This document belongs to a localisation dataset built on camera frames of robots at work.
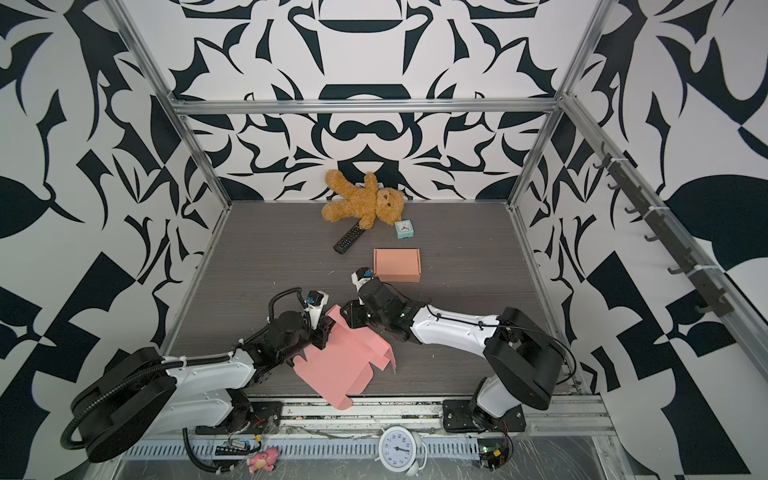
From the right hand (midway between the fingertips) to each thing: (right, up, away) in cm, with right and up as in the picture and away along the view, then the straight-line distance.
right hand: (342, 312), depth 81 cm
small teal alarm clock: (+18, +23, +29) cm, 41 cm away
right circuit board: (+37, -30, -10) cm, 49 cm away
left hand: (-3, 0, +4) cm, 4 cm away
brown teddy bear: (+4, +32, +30) cm, 44 cm away
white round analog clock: (+15, -28, -13) cm, 34 cm away
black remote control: (-1, +20, +27) cm, 33 cm away
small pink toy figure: (-15, -29, -14) cm, 36 cm away
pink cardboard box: (+1, -15, +1) cm, 15 cm away
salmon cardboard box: (+15, +11, +18) cm, 26 cm away
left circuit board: (-27, -31, -8) cm, 42 cm away
